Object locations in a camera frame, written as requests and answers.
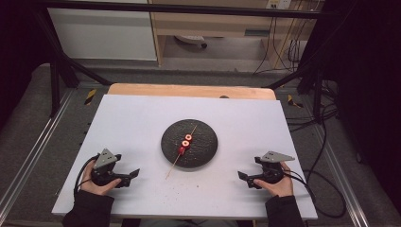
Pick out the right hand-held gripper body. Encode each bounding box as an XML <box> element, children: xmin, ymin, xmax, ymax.
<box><xmin>253</xmin><ymin>150</ymin><xmax>296</xmax><ymax>185</ymax></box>

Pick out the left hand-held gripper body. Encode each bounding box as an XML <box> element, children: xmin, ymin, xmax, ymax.
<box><xmin>91</xmin><ymin>148</ymin><xmax>123</xmax><ymax>187</ymax></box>

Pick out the person's right hand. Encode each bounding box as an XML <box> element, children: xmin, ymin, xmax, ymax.
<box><xmin>253</xmin><ymin>162</ymin><xmax>295</xmax><ymax>199</ymax></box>

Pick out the person's left hand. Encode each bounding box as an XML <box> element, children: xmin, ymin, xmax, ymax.
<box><xmin>79</xmin><ymin>167</ymin><xmax>123</xmax><ymax>197</ymax></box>

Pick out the thin wooden skewer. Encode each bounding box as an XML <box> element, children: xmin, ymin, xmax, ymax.
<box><xmin>165</xmin><ymin>124</ymin><xmax>200</xmax><ymax>181</ymax></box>

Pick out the white table board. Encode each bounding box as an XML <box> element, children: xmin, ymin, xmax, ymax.
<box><xmin>51</xmin><ymin>94</ymin><xmax>319</xmax><ymax>221</ymax></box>

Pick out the black round textured plate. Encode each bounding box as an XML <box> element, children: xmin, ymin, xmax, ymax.
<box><xmin>160</xmin><ymin>118</ymin><xmax>219</xmax><ymax>169</ymax></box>

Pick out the yellow black tape strip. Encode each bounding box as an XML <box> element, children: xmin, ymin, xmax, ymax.
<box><xmin>83</xmin><ymin>88</ymin><xmax>97</xmax><ymax>106</ymax></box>
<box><xmin>287</xmin><ymin>94</ymin><xmax>305</xmax><ymax>109</ymax></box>

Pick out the wooden table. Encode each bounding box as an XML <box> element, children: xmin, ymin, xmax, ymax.
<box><xmin>107</xmin><ymin>82</ymin><xmax>277</xmax><ymax>101</ymax></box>

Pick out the white cabinet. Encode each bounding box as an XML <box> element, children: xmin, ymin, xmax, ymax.
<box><xmin>46</xmin><ymin>0</ymin><xmax>158</xmax><ymax>62</ymax></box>

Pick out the office chair base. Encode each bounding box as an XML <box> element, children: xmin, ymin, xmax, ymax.
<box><xmin>174</xmin><ymin>34</ymin><xmax>209</xmax><ymax>50</ymax></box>

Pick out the light wooden desk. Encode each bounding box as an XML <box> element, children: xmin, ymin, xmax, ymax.
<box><xmin>148</xmin><ymin>0</ymin><xmax>320</xmax><ymax>68</ymax></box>

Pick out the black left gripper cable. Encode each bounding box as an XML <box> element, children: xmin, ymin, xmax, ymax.
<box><xmin>73</xmin><ymin>155</ymin><xmax>99</xmax><ymax>202</ymax></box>

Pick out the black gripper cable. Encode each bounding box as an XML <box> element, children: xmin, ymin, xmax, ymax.
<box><xmin>73</xmin><ymin>155</ymin><xmax>99</xmax><ymax>202</ymax></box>
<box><xmin>283</xmin><ymin>169</ymin><xmax>348</xmax><ymax>219</ymax></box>

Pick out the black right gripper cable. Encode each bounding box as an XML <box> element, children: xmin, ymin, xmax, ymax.
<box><xmin>283</xmin><ymin>169</ymin><xmax>348</xmax><ymax>219</ymax></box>

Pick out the aluminium floor rail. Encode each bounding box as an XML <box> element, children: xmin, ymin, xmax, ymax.
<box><xmin>311</xmin><ymin>124</ymin><xmax>371</xmax><ymax>227</ymax></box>
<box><xmin>0</xmin><ymin>88</ymin><xmax>77</xmax><ymax>209</ymax></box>

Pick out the hanging black cables bundle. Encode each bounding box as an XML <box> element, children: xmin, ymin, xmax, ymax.
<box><xmin>252</xmin><ymin>9</ymin><xmax>320</xmax><ymax>76</ymax></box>

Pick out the white wall socket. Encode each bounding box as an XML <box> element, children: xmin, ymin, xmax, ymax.
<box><xmin>265</xmin><ymin>0</ymin><xmax>292</xmax><ymax>10</ymax></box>

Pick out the black metal frame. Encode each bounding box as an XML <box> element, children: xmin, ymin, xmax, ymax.
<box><xmin>31</xmin><ymin>0</ymin><xmax>335</xmax><ymax>118</ymax></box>

